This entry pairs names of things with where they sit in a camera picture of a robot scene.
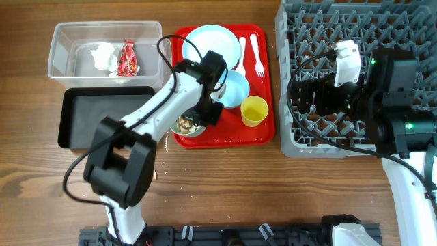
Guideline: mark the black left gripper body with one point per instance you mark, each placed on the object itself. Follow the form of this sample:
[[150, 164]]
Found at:
[[207, 112]]

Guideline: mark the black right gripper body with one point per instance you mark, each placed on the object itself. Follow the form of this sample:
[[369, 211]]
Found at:
[[347, 100]]

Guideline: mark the yellow plastic cup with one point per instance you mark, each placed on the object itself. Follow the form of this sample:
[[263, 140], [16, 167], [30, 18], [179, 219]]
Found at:
[[254, 110]]

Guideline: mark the green bowl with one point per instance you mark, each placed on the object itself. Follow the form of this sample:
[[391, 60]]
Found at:
[[195, 134]]

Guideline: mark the rice and food scraps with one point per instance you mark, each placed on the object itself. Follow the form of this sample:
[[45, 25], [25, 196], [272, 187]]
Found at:
[[186, 126]]

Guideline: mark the red snack wrapper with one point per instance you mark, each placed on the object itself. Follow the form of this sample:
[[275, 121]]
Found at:
[[127, 65]]

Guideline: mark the white napkin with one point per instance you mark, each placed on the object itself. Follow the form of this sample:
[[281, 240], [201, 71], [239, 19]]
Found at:
[[106, 58]]

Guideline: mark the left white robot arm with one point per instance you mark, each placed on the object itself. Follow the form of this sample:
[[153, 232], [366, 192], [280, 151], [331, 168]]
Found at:
[[121, 159]]

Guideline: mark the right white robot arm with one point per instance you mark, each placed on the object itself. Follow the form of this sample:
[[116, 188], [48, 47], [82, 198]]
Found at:
[[404, 138]]

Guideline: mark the grey dishwasher rack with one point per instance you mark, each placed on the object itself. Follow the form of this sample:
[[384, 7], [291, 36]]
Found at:
[[308, 28]]

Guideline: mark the clear plastic waste bin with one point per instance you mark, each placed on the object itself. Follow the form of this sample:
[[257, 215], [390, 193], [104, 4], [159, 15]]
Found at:
[[71, 60]]

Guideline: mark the black food waste tray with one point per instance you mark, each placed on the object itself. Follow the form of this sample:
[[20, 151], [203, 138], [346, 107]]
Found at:
[[84, 107]]

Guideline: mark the light blue plate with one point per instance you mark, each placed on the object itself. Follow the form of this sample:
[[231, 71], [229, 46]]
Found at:
[[218, 39]]

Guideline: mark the white plastic spoon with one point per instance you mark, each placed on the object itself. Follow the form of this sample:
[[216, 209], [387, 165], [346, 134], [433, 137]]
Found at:
[[240, 67]]

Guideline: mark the light blue bowl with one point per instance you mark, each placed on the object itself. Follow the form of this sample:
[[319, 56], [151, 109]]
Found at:
[[237, 89]]

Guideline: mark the white plastic fork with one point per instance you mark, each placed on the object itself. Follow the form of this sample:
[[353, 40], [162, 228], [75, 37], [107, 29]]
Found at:
[[259, 67]]

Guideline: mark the red plastic tray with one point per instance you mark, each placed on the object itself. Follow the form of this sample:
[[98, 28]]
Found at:
[[230, 129]]

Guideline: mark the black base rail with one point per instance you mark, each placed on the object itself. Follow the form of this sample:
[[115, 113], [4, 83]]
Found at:
[[167, 235]]

